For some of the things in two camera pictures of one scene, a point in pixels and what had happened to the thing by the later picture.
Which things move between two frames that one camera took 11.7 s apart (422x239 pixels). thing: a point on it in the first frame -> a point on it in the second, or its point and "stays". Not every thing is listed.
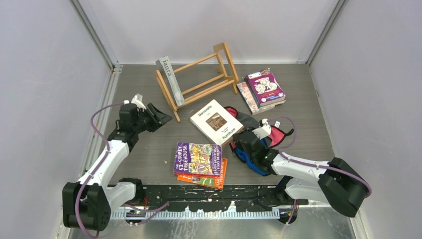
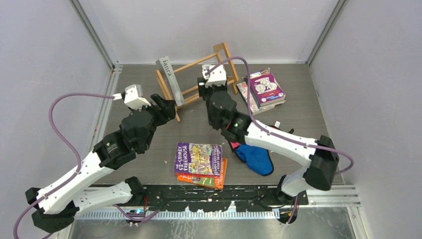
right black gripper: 236,138 -> 203,89
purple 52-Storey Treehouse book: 198,159 stays
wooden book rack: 230,76 stays
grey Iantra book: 165,62 stays
